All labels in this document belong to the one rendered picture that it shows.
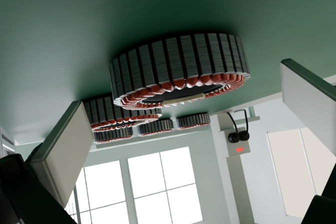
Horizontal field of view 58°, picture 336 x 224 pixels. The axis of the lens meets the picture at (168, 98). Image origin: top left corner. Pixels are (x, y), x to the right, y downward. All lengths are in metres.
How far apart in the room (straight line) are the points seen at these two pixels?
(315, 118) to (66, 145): 0.13
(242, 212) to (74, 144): 0.98
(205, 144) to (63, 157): 7.45
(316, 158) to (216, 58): 5.59
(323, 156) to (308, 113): 5.50
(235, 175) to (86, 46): 0.94
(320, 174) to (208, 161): 2.82
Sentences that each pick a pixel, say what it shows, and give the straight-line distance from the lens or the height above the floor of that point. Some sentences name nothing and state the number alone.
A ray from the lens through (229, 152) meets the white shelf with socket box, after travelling 1.04.
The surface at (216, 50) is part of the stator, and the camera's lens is 0.21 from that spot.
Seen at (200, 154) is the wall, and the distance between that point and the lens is 7.52.
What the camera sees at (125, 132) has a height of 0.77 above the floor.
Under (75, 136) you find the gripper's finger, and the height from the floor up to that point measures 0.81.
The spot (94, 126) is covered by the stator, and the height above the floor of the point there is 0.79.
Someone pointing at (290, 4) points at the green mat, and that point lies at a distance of 0.22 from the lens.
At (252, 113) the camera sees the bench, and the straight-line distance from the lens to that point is 4.06.
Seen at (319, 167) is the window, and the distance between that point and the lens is 5.78.
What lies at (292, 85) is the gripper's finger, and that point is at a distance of 0.19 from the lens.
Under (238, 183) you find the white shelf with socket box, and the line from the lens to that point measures 1.11.
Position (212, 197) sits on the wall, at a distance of 7.69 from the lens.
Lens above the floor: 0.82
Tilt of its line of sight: 8 degrees down
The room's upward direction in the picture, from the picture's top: 169 degrees clockwise
